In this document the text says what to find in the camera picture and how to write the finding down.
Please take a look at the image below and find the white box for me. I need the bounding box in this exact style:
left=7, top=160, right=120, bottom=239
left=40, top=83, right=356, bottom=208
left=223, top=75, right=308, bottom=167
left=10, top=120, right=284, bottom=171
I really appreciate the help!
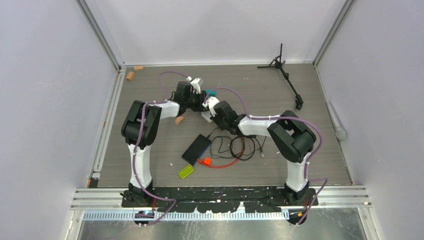
left=201, top=111, right=213, bottom=123

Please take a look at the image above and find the black power adapter with cord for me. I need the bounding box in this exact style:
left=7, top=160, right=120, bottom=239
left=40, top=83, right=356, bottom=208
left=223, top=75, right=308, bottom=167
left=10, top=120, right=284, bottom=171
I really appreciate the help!
left=206, top=127, right=268, bottom=160

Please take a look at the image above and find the black network switch box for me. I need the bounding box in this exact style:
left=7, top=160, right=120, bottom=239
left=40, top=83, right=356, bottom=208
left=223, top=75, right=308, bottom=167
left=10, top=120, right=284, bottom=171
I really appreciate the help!
left=181, top=134, right=212, bottom=166

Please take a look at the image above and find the red ethernet cable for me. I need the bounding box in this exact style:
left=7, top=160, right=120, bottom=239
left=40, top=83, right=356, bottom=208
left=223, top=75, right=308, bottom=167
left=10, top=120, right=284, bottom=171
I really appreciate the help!
left=197, top=135, right=247, bottom=170

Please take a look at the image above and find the black ethernet cable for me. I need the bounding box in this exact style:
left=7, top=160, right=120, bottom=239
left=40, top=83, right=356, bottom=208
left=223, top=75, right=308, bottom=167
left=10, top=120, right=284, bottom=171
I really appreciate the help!
left=230, top=134, right=266, bottom=163

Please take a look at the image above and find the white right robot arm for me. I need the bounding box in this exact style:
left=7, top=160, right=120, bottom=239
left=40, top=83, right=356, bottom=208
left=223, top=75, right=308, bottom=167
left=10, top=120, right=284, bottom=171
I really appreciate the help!
left=208, top=101, right=317, bottom=205

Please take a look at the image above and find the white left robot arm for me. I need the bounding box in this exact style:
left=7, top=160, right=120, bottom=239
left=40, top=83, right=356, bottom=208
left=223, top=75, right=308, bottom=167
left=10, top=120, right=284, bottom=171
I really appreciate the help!
left=121, top=81, right=207, bottom=207

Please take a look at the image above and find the tan wooden block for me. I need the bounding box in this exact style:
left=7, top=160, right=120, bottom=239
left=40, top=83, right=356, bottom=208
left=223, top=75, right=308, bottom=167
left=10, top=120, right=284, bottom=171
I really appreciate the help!
left=175, top=115, right=185, bottom=125

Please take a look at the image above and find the teal block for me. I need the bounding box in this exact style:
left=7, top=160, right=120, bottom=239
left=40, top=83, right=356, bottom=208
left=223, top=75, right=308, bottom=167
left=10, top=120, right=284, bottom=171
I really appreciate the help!
left=205, top=89, right=217, bottom=98

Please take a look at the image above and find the orange-red cube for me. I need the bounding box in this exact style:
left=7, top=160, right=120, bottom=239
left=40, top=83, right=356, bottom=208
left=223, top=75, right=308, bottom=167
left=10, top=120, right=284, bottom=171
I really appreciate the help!
left=203, top=157, right=212, bottom=166

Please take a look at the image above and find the orange block far corner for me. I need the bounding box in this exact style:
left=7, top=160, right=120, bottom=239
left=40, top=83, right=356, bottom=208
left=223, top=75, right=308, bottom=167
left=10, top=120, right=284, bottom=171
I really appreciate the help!
left=133, top=65, right=144, bottom=71

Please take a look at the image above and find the orange block corner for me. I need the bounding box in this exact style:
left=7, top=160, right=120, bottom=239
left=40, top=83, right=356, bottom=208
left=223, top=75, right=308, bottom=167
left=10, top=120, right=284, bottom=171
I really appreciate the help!
left=125, top=71, right=135, bottom=82
left=133, top=65, right=144, bottom=71

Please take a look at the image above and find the orange block near corner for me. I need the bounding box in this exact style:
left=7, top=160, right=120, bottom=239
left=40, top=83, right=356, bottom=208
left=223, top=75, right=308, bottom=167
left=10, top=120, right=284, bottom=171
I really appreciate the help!
left=125, top=71, right=135, bottom=82

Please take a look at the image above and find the green lego brick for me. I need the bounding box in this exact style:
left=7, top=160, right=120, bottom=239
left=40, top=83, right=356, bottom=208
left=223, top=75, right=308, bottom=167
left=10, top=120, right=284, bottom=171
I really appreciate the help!
left=178, top=164, right=195, bottom=180

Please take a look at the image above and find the black tripod stand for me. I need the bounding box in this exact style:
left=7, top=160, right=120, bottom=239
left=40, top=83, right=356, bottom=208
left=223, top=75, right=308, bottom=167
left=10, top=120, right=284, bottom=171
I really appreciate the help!
left=256, top=43, right=304, bottom=110

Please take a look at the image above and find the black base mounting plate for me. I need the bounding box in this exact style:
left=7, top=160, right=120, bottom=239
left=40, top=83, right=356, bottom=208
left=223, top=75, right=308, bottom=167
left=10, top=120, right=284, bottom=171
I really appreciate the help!
left=120, top=186, right=318, bottom=213

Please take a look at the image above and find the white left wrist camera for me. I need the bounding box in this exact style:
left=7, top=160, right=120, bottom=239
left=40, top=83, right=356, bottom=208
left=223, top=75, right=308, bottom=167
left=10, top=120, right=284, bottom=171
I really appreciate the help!
left=186, top=76, right=204, bottom=94

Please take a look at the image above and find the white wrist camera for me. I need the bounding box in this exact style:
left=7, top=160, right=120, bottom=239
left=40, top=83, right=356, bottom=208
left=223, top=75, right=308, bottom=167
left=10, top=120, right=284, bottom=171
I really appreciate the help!
left=186, top=76, right=204, bottom=94
left=202, top=96, right=220, bottom=117

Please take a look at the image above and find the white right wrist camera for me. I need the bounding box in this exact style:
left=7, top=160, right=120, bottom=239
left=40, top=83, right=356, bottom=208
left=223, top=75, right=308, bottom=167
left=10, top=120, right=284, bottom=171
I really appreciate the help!
left=202, top=96, right=220, bottom=117

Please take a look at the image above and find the grey cylinder by wall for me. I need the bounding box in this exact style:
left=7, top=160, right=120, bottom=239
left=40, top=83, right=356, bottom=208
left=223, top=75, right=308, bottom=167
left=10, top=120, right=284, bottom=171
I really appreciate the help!
left=326, top=101, right=347, bottom=141

